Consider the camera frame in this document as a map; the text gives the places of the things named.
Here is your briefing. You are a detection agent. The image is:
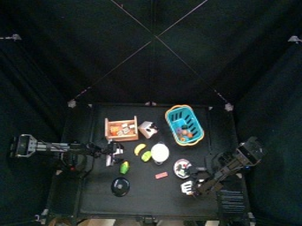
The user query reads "white pot with grey handles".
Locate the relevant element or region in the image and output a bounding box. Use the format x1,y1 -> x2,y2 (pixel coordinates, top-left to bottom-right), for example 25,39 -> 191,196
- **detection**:
149,141 -> 171,166

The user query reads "black printed label sheet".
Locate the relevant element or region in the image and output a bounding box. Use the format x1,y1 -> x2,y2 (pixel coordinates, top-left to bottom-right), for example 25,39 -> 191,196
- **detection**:
216,188 -> 247,215

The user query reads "yellow toy banana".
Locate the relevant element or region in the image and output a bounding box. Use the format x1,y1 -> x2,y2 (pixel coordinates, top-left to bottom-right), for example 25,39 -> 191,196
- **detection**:
133,143 -> 147,156

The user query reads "green yellow toy corn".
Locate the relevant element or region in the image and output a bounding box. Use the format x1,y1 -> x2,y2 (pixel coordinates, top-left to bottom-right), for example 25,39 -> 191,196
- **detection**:
119,160 -> 131,176

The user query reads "orange salmon sushi toy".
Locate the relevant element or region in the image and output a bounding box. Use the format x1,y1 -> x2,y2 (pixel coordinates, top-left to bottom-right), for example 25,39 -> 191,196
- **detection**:
108,126 -> 121,137

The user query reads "wooden crate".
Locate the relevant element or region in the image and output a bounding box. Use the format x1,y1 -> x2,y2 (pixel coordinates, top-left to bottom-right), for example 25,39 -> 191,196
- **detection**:
104,115 -> 140,142

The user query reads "black round lid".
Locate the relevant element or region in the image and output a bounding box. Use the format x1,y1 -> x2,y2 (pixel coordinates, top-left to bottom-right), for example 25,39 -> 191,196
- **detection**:
109,177 -> 131,198

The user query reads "white brown toy cube box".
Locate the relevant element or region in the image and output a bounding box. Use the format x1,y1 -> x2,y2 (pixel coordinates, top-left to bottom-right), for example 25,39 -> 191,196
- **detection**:
137,120 -> 159,139

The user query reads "blue basket with orange rim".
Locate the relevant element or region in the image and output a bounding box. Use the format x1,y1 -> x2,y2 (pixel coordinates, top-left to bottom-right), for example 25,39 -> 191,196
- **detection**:
164,104 -> 205,147

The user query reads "small white patterned plate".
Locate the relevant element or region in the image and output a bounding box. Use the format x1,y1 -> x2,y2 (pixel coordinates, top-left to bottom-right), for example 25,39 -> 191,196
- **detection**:
172,158 -> 193,179

